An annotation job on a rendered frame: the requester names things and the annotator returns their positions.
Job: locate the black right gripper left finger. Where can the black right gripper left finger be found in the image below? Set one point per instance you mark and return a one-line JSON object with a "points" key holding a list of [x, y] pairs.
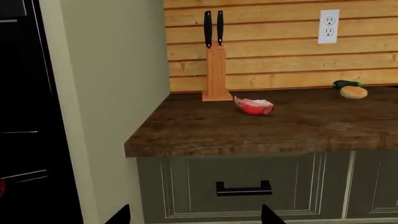
{"points": [[122, 216]]}

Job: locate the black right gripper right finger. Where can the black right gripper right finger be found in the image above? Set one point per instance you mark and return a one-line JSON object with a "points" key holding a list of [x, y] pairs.
{"points": [[270, 217]]}

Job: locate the grey-green cabinet door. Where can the grey-green cabinet door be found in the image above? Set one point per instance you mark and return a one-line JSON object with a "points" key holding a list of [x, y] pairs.
{"points": [[374, 184]]}

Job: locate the grey-green drawer front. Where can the grey-green drawer front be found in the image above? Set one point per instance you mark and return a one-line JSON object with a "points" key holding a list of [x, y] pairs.
{"points": [[242, 186]]}

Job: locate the raw red meat piece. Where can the raw red meat piece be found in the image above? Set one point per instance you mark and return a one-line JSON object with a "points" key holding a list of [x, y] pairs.
{"points": [[253, 106]]}

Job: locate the beige tall cabinet panel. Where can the beige tall cabinet panel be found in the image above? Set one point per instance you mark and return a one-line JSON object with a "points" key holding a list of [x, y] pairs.
{"points": [[105, 98]]}

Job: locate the round bread bun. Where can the round bread bun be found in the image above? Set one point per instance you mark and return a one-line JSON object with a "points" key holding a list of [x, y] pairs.
{"points": [[354, 92]]}

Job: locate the wooden knife block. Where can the wooden knife block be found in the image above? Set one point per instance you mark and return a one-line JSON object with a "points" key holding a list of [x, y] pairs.
{"points": [[216, 74]]}

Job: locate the dark green zucchini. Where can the dark green zucchini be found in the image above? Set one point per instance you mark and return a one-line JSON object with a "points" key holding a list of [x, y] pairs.
{"points": [[345, 83]]}

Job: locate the white wall power outlet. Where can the white wall power outlet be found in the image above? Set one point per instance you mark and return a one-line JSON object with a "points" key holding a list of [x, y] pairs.
{"points": [[328, 26]]}

